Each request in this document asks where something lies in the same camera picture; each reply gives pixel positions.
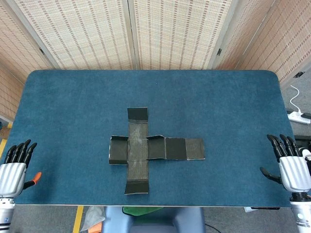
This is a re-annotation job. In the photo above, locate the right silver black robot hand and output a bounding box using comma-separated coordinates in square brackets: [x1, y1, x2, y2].
[259, 133, 311, 195]

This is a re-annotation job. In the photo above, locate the white power cable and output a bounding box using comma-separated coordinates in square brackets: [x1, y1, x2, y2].
[290, 85, 303, 115]

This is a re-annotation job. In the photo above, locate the white power strip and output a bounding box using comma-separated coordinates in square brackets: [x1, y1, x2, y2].
[287, 110, 311, 125]

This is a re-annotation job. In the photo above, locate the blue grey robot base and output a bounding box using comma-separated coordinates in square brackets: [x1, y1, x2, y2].
[101, 206, 206, 233]

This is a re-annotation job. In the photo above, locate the black cardboard box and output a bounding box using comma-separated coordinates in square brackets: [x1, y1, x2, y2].
[108, 107, 206, 196]

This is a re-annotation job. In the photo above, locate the grey plastic bag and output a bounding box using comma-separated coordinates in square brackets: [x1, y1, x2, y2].
[80, 206, 106, 232]

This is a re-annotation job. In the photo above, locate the blue felt table mat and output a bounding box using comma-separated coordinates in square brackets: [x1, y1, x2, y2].
[0, 69, 311, 208]

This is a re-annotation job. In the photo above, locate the green cloth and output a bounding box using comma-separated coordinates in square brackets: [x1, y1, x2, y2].
[122, 206, 166, 216]

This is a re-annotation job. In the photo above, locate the woven folding screen panel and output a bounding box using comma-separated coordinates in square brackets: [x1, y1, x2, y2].
[0, 0, 60, 83]
[0, 64, 25, 122]
[127, 0, 240, 71]
[213, 0, 277, 71]
[7, 0, 140, 71]
[235, 0, 311, 84]

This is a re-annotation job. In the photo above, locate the black and white sneaker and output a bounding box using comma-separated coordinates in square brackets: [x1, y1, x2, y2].
[300, 147, 311, 162]

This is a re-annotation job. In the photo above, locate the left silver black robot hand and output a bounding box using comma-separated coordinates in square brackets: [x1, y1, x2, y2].
[0, 139, 42, 198]

